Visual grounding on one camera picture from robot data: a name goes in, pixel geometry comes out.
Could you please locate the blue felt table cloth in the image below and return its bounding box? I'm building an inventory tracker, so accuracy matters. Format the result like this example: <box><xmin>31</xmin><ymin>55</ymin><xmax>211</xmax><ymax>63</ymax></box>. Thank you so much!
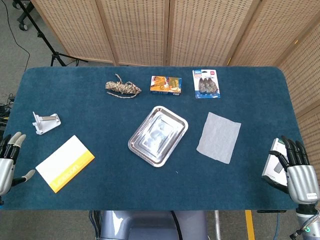
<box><xmin>1</xmin><ymin>66</ymin><xmax>305</xmax><ymax>212</ymax></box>

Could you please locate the silver metal tray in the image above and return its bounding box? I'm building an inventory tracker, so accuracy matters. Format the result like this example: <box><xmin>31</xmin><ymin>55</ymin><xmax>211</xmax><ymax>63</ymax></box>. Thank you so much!
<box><xmin>127</xmin><ymin>105</ymin><xmax>189</xmax><ymax>168</ymax></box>

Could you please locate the grey robot torso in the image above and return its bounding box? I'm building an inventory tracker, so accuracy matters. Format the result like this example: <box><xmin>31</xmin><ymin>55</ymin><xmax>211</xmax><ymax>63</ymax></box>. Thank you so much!
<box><xmin>98</xmin><ymin>210</ymin><xmax>208</xmax><ymax>240</ymax></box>

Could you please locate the thin black floor cable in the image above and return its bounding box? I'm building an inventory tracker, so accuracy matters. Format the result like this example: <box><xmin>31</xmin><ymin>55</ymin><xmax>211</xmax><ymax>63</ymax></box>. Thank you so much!
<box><xmin>4</xmin><ymin>0</ymin><xmax>31</xmax><ymax>68</ymax></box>

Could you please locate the beige braided rope bundle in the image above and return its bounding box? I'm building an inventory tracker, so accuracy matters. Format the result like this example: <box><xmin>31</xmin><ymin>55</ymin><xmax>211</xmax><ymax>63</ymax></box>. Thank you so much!
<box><xmin>104</xmin><ymin>73</ymin><xmax>142</xmax><ymax>99</ymax></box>

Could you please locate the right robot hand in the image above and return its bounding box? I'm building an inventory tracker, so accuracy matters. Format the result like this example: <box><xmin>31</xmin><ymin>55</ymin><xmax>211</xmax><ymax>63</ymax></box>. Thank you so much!
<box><xmin>261</xmin><ymin>135</ymin><xmax>320</xmax><ymax>206</ymax></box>

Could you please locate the silver table leg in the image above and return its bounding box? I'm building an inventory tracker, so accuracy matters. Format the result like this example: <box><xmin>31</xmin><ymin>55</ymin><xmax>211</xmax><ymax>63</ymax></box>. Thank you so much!
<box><xmin>214</xmin><ymin>210</ymin><xmax>222</xmax><ymax>240</ymax></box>

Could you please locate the orange and blue box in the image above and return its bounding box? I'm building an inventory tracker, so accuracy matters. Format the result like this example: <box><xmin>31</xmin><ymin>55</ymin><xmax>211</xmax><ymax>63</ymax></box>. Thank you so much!
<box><xmin>149</xmin><ymin>75</ymin><xmax>183</xmax><ymax>96</ymax></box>

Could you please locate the white paper sheet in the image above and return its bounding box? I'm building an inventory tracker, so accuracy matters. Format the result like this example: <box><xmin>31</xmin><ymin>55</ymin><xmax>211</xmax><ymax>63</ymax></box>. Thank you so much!
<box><xmin>196</xmin><ymin>111</ymin><xmax>242</xmax><ymax>165</ymax></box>

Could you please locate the white wall bracket holder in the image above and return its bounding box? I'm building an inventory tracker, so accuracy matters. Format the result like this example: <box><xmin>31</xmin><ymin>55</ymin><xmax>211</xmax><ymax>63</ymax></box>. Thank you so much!
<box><xmin>31</xmin><ymin>111</ymin><xmax>62</xmax><ymax>136</ymax></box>

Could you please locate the wicker folding screen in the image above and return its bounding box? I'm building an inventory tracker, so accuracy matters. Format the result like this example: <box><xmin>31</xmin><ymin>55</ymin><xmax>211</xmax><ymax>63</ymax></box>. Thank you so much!
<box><xmin>30</xmin><ymin>0</ymin><xmax>320</xmax><ymax>181</ymax></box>

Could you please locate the black tripod stand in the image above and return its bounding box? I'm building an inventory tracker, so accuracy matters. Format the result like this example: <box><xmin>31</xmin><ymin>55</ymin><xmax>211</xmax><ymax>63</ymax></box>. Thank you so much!
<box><xmin>12</xmin><ymin>0</ymin><xmax>89</xmax><ymax>67</ymax></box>

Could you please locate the blue blister pack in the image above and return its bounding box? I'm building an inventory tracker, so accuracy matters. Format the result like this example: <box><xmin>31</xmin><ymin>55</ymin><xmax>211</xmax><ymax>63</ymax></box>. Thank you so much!
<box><xmin>192</xmin><ymin>69</ymin><xmax>221</xmax><ymax>99</ymax></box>

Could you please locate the white and yellow box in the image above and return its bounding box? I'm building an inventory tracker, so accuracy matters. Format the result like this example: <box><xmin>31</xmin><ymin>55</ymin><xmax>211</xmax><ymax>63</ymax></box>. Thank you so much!
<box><xmin>35</xmin><ymin>134</ymin><xmax>96</xmax><ymax>194</ymax></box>

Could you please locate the black cable tangle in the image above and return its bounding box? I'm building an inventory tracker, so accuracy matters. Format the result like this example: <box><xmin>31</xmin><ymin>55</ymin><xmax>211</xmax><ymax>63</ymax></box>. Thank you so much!
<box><xmin>0</xmin><ymin>93</ymin><xmax>15</xmax><ymax>131</ymax></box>

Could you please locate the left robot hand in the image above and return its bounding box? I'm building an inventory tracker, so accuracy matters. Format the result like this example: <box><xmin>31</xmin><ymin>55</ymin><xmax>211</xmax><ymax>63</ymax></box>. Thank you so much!
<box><xmin>0</xmin><ymin>131</ymin><xmax>37</xmax><ymax>197</ymax></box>

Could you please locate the black torso cable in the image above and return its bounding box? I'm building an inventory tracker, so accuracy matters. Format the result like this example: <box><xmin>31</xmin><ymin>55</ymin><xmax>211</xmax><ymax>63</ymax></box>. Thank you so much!
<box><xmin>170</xmin><ymin>210</ymin><xmax>183</xmax><ymax>240</ymax></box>

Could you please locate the white and grey product box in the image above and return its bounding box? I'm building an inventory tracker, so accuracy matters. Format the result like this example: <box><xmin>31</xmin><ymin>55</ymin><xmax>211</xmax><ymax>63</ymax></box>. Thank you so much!
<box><xmin>261</xmin><ymin>138</ymin><xmax>290</xmax><ymax>187</ymax></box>

